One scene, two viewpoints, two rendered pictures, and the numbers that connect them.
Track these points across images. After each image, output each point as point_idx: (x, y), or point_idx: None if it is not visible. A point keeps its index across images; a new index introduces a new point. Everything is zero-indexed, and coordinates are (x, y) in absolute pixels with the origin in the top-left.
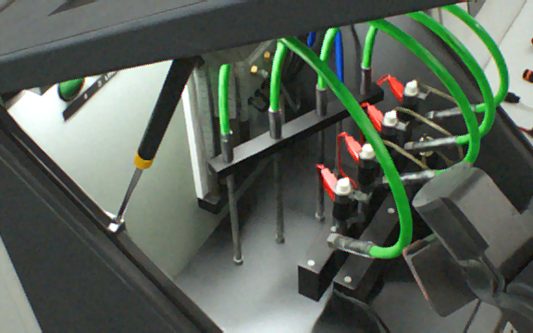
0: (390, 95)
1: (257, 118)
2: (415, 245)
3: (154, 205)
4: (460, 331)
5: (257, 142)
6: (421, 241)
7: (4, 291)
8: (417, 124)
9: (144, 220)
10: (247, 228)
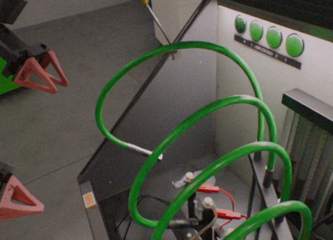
0: None
1: None
2: (47, 49)
3: (253, 142)
4: None
5: (263, 174)
6: (45, 49)
7: None
8: None
9: (247, 139)
10: (271, 233)
